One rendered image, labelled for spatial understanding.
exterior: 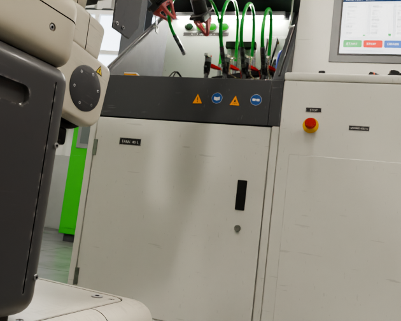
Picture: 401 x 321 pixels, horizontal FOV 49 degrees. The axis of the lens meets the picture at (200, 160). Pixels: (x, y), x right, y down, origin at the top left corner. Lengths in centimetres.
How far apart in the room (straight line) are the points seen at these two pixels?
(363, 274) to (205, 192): 56
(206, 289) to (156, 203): 34
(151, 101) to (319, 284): 84
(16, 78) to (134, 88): 102
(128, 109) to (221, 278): 69
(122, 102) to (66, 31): 93
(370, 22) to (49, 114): 145
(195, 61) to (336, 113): 93
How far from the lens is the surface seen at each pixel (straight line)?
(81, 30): 104
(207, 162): 152
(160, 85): 163
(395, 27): 192
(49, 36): 74
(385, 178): 148
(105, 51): 649
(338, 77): 154
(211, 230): 150
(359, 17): 194
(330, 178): 146
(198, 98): 157
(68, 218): 476
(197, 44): 225
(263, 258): 147
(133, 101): 166
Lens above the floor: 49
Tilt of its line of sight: 6 degrees up
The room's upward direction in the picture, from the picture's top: 7 degrees clockwise
